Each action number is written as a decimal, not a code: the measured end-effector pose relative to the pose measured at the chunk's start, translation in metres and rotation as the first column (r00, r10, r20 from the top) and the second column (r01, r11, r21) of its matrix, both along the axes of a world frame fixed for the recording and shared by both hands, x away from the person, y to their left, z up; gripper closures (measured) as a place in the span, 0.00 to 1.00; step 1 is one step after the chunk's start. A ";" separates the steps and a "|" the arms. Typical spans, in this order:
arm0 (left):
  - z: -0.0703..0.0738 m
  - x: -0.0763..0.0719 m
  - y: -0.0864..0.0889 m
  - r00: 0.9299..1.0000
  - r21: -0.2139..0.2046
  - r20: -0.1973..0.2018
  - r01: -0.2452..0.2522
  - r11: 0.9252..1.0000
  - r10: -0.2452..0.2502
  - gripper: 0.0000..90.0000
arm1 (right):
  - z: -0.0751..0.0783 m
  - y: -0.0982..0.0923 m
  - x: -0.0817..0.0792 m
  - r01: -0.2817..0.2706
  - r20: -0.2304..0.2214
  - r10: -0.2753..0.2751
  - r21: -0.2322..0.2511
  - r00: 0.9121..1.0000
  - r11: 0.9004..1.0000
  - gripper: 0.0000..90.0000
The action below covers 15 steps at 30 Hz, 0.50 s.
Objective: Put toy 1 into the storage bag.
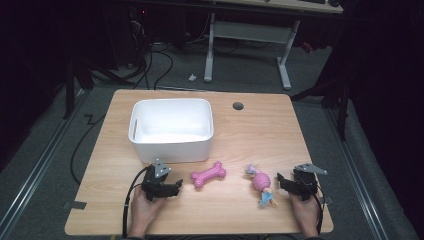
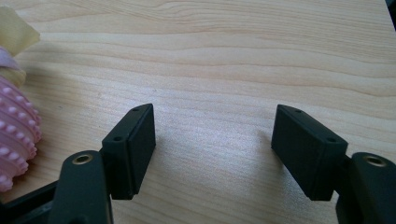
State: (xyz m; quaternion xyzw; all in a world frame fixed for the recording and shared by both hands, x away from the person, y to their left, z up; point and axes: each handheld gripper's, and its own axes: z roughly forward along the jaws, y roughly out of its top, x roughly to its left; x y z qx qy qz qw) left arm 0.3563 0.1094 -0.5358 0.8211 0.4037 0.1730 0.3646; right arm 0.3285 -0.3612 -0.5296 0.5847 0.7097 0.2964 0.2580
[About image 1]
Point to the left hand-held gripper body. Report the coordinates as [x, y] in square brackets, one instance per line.
[151, 181]

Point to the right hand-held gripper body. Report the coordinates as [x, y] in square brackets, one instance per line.
[306, 183]

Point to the white plastic bin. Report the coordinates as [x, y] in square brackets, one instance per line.
[171, 150]

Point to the pink bone toy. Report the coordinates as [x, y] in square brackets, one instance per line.
[208, 175]

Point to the person's right hand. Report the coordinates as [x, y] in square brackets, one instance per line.
[306, 213]

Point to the person's left hand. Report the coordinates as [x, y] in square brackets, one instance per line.
[141, 210]

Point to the black metal stand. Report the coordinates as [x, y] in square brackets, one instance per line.
[343, 116]
[69, 96]

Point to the grey tape strip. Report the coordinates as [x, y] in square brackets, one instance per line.
[75, 205]

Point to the crumpled white paper scrap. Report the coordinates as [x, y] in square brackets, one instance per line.
[192, 77]

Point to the small red object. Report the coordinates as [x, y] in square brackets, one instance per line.
[307, 47]

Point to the black computer tower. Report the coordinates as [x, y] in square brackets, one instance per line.
[138, 30]

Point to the white-legged wooden desk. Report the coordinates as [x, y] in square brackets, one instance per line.
[250, 31]

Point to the metal floor rail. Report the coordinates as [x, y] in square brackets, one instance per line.
[35, 170]
[366, 200]

